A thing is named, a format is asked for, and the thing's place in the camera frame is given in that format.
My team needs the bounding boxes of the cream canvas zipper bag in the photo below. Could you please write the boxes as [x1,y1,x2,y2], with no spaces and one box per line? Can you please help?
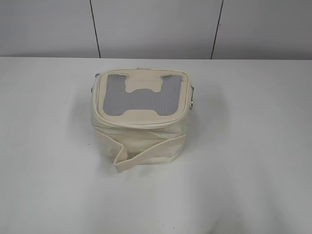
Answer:
[91,69,192,172]

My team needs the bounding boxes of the silver ring zipper pull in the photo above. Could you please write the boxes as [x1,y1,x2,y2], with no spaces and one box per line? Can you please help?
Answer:
[89,74,99,92]

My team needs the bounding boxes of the silver right zipper pull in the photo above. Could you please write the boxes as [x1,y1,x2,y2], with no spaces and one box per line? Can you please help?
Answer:
[189,85,195,110]

